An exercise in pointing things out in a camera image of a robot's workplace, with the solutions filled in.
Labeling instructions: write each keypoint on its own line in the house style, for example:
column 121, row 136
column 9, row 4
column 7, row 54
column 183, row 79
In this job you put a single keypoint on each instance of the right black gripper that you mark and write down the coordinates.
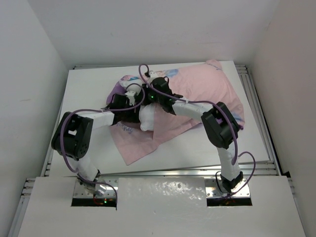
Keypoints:
column 147, row 87

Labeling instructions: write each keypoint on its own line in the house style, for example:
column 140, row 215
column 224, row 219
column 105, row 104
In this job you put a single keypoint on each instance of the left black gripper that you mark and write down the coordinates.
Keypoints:
column 134, row 117

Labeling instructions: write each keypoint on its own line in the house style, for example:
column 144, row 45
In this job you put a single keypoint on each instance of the white pillow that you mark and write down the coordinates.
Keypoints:
column 149, row 117

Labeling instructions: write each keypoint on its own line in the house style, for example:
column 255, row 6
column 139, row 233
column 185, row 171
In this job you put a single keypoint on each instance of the pink printed pillowcase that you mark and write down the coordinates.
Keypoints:
column 201, row 82

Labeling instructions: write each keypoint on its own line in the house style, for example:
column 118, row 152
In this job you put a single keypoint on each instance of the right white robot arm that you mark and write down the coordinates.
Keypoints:
column 219, row 124

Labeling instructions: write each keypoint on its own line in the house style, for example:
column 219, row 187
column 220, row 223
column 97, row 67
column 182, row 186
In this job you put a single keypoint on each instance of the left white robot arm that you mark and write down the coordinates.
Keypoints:
column 72, row 137

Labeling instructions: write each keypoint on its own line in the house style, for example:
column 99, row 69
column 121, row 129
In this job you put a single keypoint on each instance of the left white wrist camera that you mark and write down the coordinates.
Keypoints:
column 134, row 93

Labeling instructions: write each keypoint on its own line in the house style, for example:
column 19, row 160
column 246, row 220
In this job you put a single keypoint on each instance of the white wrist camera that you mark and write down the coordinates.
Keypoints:
column 134, row 93
column 151, row 75

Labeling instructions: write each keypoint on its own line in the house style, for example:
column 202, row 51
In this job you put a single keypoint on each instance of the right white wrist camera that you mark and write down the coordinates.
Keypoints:
column 151, row 75

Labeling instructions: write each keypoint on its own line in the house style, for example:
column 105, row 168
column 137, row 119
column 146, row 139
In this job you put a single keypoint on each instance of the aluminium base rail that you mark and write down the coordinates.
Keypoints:
column 193, row 184

